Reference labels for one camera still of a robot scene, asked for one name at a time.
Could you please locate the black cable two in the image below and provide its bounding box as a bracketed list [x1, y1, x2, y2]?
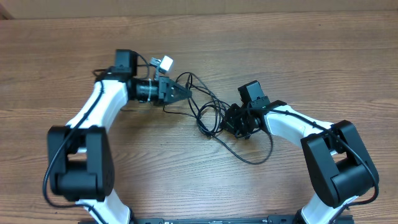
[198, 102, 274, 166]

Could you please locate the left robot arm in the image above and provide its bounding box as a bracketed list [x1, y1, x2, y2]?
[42, 49, 192, 223]

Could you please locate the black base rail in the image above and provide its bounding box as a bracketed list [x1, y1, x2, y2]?
[77, 214, 355, 224]

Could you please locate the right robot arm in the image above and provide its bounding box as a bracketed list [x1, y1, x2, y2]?
[221, 81, 379, 223]

